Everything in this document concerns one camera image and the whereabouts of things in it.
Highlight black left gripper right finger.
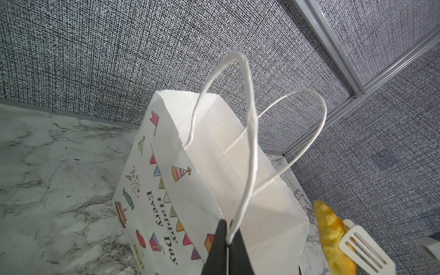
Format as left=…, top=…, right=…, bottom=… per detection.
left=229, top=229, right=254, bottom=275

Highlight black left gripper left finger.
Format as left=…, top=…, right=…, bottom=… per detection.
left=201, top=220, right=228, bottom=275

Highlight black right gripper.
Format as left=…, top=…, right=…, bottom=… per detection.
left=417, top=232, right=440, bottom=264

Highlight white and steel tongs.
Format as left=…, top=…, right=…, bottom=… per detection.
left=339, top=219, right=396, bottom=275

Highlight striped croissant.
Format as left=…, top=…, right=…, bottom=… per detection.
left=313, top=200, right=356, bottom=275

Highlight white paper gift bag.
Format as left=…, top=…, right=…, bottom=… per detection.
left=112, top=51, right=328, bottom=275

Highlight aluminium frame struts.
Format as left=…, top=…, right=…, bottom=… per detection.
left=284, top=1, right=440, bottom=157

